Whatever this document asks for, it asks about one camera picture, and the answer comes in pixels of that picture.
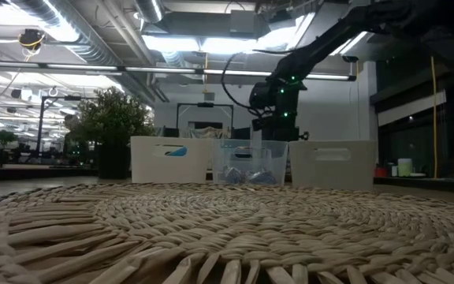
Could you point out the blue silver granola bar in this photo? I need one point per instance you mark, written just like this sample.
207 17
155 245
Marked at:
262 177
233 176

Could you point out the blue orange-ended granola bar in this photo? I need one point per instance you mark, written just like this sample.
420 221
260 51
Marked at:
179 152

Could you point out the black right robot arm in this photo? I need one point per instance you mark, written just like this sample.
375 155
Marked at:
321 43

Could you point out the clear plastic bin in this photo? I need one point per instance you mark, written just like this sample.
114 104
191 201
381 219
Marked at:
278 158

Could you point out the grey plastic bin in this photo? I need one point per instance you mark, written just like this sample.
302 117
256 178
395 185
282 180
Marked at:
333 173

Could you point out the red container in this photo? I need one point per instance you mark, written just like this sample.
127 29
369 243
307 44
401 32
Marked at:
380 172

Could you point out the round woven straw mat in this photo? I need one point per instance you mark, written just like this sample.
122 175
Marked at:
227 236

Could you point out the white green cup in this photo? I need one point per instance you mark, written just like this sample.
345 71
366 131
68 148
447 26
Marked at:
404 167

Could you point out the white plastic bin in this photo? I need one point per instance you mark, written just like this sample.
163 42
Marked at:
144 165

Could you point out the black side desk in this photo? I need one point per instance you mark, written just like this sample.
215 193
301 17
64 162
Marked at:
428 184

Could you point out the green potted plant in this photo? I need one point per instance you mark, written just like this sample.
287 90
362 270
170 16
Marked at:
109 118

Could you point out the small green plant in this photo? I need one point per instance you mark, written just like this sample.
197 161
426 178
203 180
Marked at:
5 137

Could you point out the black rig frame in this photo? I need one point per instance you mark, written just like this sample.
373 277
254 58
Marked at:
205 105

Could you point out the black tall stand frame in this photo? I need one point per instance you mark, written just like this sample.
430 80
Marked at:
42 126

